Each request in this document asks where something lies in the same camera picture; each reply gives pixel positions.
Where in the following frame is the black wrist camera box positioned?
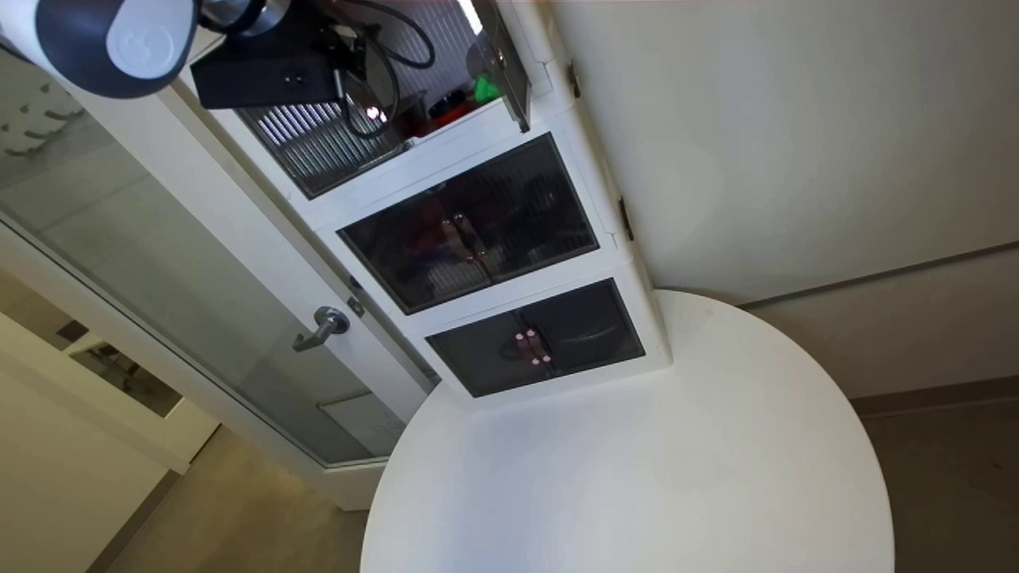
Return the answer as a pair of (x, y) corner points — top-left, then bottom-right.
(187, 41), (344, 112)

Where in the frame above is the silver lever door handle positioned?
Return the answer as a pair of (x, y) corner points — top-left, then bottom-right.
(291, 303), (355, 353)

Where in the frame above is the green object inside cabinet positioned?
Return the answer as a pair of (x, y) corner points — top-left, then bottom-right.
(467, 69), (503, 104)

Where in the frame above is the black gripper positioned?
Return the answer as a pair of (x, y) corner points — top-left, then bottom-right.
(324, 28), (406, 144)

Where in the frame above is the white three-tier cabinet frame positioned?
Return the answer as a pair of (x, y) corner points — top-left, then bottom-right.
(187, 0), (677, 403)

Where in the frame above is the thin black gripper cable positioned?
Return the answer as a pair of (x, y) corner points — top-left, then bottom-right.
(344, 0), (439, 74)

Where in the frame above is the red object inside cabinet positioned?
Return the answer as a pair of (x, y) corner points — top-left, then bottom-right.
(426, 96), (475, 120)

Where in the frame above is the ribbed translucent cabinet door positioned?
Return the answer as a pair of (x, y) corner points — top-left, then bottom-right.
(449, 130), (601, 283)
(339, 173), (498, 318)
(234, 96), (413, 200)
(467, 0), (534, 136)
(425, 308), (554, 400)
(519, 278), (646, 381)

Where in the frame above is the white room door with glass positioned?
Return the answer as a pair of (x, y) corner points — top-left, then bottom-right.
(0, 41), (442, 481)

